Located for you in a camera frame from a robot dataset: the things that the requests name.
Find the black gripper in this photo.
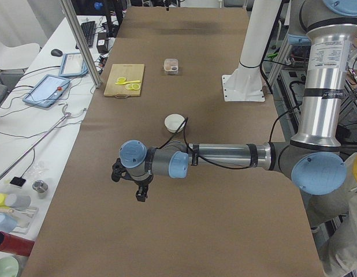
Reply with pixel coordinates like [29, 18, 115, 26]
[111, 158, 154, 202]

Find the clear plastic egg box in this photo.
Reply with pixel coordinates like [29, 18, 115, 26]
[163, 58, 179, 75]

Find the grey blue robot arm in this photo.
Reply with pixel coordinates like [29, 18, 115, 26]
[111, 1, 357, 201]

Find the black power adapter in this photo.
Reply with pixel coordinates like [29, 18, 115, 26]
[96, 32, 109, 54]

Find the wooden cutting board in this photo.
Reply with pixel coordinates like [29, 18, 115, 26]
[103, 63, 145, 98]

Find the white ceramic bowl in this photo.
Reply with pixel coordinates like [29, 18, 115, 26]
[164, 114, 185, 133]

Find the black keyboard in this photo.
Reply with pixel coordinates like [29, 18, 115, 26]
[80, 21, 96, 48]

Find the lemon slice near knife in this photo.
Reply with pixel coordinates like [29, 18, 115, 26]
[125, 83, 141, 91]

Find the yellow plastic knife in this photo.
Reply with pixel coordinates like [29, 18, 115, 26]
[114, 80, 141, 85]

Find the metal weight cylinder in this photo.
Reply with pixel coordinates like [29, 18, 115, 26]
[32, 180, 49, 199]

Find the long metal rod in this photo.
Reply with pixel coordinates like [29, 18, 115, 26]
[0, 104, 87, 180]

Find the grey cylinder cup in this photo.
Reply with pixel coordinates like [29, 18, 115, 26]
[5, 193, 31, 211]

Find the small black square device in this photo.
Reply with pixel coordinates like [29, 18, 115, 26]
[9, 177, 26, 188]

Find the black computer mouse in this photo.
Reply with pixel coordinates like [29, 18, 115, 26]
[51, 48, 63, 57]

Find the blue teach pendant tablet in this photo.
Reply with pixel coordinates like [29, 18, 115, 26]
[23, 74, 70, 108]

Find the light blue cup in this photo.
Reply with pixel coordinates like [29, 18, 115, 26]
[0, 213, 17, 233]

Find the red cylinder cup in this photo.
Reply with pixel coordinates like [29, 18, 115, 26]
[0, 231, 35, 257]

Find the green bowl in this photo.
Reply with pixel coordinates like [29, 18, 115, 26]
[0, 257, 20, 277]

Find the white chair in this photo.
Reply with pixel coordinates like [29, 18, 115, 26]
[0, 41, 40, 70]

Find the person in beige clothes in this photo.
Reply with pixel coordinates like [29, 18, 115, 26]
[306, 152, 357, 276]

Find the aluminium frame post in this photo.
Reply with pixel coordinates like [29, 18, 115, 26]
[60, 0, 102, 88]

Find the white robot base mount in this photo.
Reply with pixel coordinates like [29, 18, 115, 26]
[222, 0, 282, 102]

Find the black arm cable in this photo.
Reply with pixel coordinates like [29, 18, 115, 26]
[158, 103, 302, 170]

